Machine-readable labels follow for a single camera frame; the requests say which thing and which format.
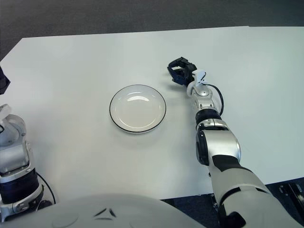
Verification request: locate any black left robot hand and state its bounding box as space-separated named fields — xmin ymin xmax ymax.
xmin=0 ymin=66 xmax=11 ymax=95

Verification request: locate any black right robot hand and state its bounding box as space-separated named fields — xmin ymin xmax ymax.
xmin=167 ymin=56 xmax=197 ymax=86

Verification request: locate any white plate with black rim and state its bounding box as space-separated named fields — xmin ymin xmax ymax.
xmin=109 ymin=84 xmax=167 ymax=134

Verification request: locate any white right wrist sensor box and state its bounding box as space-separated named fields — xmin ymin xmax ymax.
xmin=193 ymin=68 xmax=207 ymax=85

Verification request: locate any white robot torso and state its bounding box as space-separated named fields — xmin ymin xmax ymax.
xmin=0 ymin=193 xmax=205 ymax=228

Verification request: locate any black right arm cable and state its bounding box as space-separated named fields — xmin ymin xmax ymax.
xmin=206 ymin=84 xmax=224 ymax=114

